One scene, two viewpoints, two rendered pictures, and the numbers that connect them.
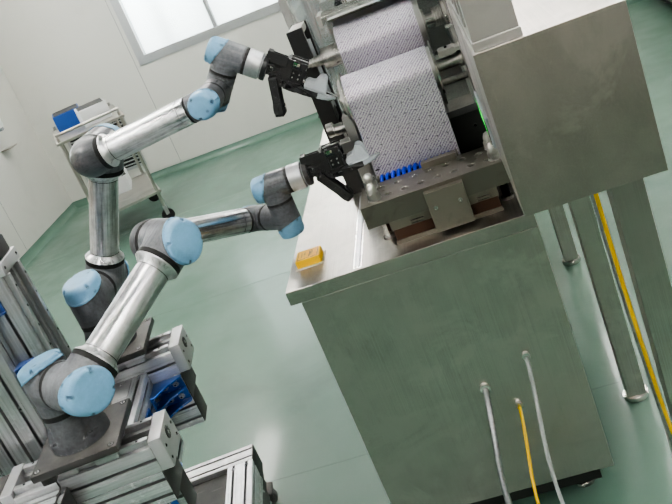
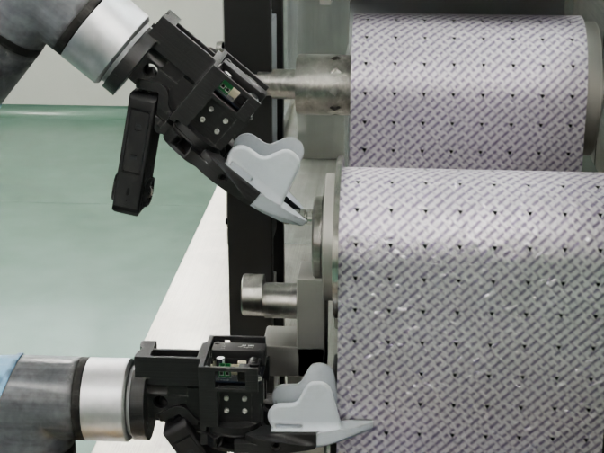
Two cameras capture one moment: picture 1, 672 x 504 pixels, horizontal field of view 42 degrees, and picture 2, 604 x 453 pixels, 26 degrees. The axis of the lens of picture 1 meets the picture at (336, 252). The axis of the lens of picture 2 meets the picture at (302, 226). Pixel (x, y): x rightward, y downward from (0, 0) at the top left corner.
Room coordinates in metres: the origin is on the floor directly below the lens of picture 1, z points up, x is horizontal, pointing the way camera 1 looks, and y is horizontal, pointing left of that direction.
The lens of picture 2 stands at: (1.24, -0.02, 1.63)
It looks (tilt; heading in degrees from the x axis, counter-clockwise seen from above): 18 degrees down; 353
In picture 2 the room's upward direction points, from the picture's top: straight up
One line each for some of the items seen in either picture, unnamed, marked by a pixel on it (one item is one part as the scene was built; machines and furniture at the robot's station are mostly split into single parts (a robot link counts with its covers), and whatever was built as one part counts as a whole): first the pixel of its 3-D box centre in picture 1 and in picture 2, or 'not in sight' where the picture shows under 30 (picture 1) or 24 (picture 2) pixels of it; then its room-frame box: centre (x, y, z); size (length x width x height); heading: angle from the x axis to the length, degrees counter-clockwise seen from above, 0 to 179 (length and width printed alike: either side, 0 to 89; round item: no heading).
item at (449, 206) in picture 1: (449, 206); not in sight; (2.04, -0.31, 0.96); 0.10 x 0.03 x 0.11; 78
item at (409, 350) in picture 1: (440, 227); not in sight; (3.25, -0.43, 0.43); 2.52 x 0.64 x 0.86; 168
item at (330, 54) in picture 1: (332, 55); (324, 84); (2.59, -0.22, 1.33); 0.06 x 0.06 x 0.06; 78
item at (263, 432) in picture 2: (348, 167); (267, 434); (2.27, -0.12, 1.09); 0.09 x 0.05 x 0.02; 77
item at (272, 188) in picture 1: (272, 186); (29, 399); (2.34, 0.09, 1.11); 0.11 x 0.08 x 0.09; 78
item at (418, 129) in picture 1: (407, 136); (469, 410); (2.26, -0.30, 1.11); 0.23 x 0.01 x 0.18; 78
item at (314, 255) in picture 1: (309, 257); not in sight; (2.23, 0.07, 0.91); 0.07 x 0.07 x 0.02; 78
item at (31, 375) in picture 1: (50, 381); not in sight; (1.94, 0.75, 0.98); 0.13 x 0.12 x 0.14; 41
